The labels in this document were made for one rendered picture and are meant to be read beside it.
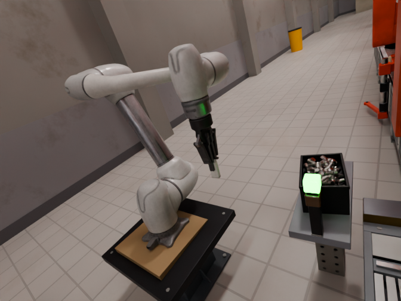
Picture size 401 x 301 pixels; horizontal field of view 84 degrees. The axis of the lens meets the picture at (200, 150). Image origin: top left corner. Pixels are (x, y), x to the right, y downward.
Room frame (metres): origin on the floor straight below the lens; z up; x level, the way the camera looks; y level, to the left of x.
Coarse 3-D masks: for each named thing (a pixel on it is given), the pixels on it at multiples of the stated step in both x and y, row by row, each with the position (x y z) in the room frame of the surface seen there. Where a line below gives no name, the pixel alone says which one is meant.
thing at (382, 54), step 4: (380, 48) 2.56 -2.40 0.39; (380, 52) 2.41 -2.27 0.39; (384, 52) 2.36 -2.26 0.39; (380, 56) 2.38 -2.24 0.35; (384, 56) 2.21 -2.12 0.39; (380, 60) 2.34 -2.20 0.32; (392, 72) 1.71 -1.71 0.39; (388, 76) 1.65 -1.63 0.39; (392, 76) 1.62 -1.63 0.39; (392, 80) 1.55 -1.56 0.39; (392, 84) 1.48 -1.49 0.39; (392, 88) 1.44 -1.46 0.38; (392, 92) 1.43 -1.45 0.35; (392, 96) 1.41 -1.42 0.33; (388, 100) 1.53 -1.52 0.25; (388, 104) 1.52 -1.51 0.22; (388, 108) 1.51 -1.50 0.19
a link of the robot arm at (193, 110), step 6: (186, 102) 0.67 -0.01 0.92; (192, 102) 0.66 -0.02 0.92; (198, 102) 0.66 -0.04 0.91; (204, 102) 0.66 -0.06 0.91; (186, 108) 0.67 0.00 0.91; (192, 108) 0.66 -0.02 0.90; (198, 108) 0.66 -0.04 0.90; (204, 108) 0.66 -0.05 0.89; (210, 108) 0.68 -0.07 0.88; (186, 114) 0.68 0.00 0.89; (192, 114) 0.67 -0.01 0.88; (198, 114) 0.66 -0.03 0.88; (204, 114) 0.66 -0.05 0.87
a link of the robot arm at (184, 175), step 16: (112, 64) 1.16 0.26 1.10; (112, 96) 1.10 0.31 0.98; (128, 96) 1.11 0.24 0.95; (128, 112) 1.09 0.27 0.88; (144, 112) 1.12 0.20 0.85; (144, 128) 1.06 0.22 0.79; (144, 144) 1.06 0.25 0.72; (160, 144) 1.05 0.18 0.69; (160, 160) 1.02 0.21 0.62; (176, 160) 1.02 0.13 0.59; (160, 176) 1.00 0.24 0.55; (176, 176) 0.96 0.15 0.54; (192, 176) 1.01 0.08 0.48
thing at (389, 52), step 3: (384, 45) 3.11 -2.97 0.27; (375, 48) 3.04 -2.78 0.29; (378, 48) 2.63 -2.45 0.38; (384, 48) 2.97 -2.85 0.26; (387, 48) 2.90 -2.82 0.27; (390, 48) 2.87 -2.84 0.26; (393, 48) 2.81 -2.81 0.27; (375, 51) 3.04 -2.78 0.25; (378, 51) 2.66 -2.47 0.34; (387, 51) 2.78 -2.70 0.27; (390, 51) 2.75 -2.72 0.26; (393, 51) 2.68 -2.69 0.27; (375, 54) 3.04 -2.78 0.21; (387, 54) 2.66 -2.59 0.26; (390, 54) 2.63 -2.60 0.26; (375, 57) 3.03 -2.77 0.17; (375, 60) 3.02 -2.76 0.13
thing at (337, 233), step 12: (348, 168) 0.71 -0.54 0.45; (348, 180) 0.64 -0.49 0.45; (300, 204) 0.61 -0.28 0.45; (300, 216) 0.56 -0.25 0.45; (324, 216) 0.53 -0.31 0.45; (336, 216) 0.51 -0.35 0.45; (348, 216) 0.50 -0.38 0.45; (300, 228) 0.51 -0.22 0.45; (324, 228) 0.48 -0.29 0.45; (336, 228) 0.47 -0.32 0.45; (348, 228) 0.46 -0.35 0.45; (312, 240) 0.48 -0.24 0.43; (324, 240) 0.45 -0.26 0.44; (336, 240) 0.43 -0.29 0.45; (348, 240) 0.42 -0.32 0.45
